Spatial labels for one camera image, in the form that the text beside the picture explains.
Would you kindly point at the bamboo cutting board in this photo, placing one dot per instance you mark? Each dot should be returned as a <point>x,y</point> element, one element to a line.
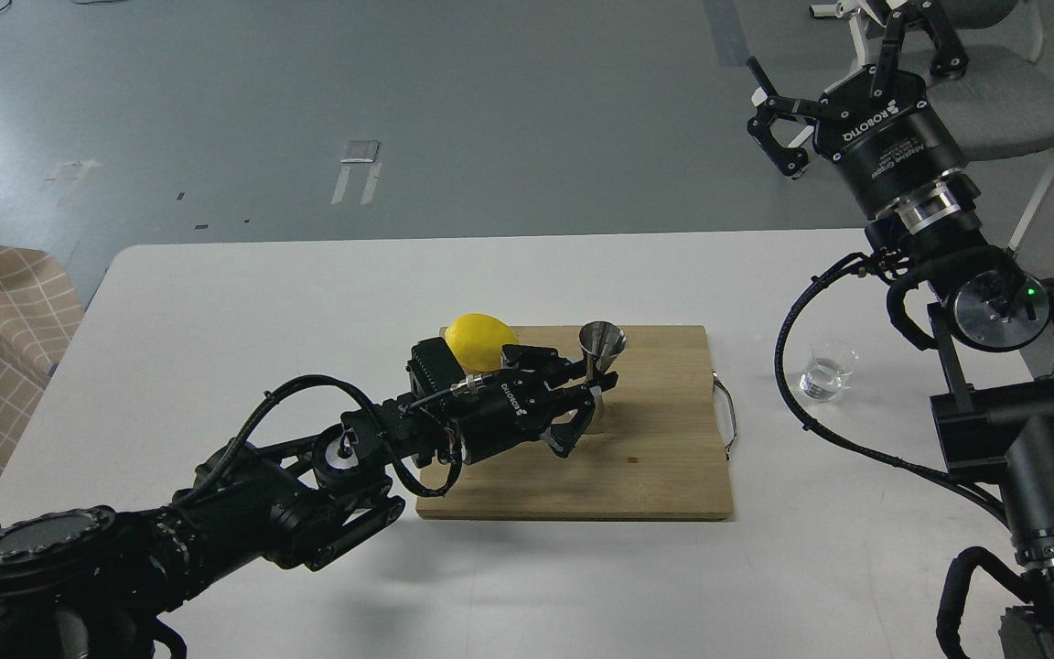
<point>655,454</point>

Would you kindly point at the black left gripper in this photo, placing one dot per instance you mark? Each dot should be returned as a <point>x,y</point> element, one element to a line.
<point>538,396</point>

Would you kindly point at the yellow lemon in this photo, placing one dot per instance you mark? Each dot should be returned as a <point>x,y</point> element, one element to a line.
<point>477,341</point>

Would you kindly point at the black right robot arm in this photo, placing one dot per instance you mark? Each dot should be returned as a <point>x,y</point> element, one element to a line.
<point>948,290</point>

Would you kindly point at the grey office chair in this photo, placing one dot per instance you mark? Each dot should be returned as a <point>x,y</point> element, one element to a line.
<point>1002,105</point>

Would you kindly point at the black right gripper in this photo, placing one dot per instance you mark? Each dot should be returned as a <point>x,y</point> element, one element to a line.
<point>893,137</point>

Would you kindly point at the clear glass cup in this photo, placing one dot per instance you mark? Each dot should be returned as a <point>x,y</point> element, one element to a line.
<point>828,371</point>

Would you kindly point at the steel double jigger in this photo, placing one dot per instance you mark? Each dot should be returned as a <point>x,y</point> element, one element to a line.
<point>601,343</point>

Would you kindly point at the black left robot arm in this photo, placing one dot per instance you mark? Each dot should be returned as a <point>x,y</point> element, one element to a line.
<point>307,478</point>

